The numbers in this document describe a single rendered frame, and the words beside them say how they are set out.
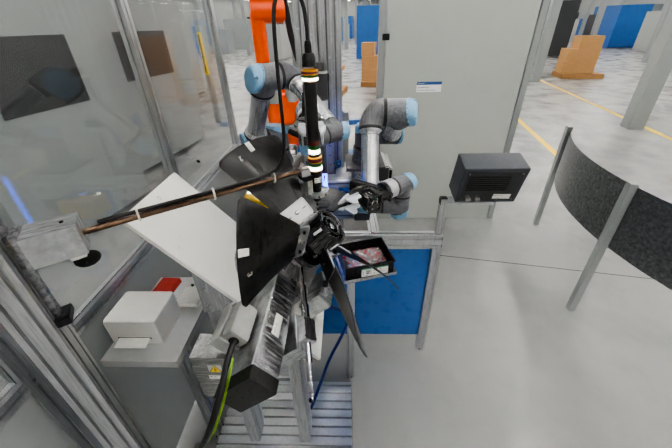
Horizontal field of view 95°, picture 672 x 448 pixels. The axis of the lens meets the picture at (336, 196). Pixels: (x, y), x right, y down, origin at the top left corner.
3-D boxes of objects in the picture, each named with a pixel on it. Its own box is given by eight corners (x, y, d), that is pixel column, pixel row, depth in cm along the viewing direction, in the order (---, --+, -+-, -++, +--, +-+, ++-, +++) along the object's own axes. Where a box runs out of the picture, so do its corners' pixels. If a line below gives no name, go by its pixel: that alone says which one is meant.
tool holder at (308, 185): (307, 203, 92) (304, 173, 88) (296, 193, 98) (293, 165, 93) (332, 194, 97) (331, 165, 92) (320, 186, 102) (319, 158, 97)
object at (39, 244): (27, 275, 61) (4, 241, 57) (33, 256, 66) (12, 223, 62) (90, 256, 66) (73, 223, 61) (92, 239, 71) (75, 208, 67)
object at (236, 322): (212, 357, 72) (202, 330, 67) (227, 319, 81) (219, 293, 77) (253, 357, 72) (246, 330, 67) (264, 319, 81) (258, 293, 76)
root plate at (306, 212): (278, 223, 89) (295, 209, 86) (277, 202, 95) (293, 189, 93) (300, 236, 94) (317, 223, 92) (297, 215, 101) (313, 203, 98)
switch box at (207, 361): (204, 396, 108) (187, 358, 97) (213, 371, 116) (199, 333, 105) (246, 397, 107) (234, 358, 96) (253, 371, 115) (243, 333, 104)
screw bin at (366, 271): (345, 282, 128) (345, 269, 125) (336, 256, 142) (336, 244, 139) (394, 272, 132) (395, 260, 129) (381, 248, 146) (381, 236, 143)
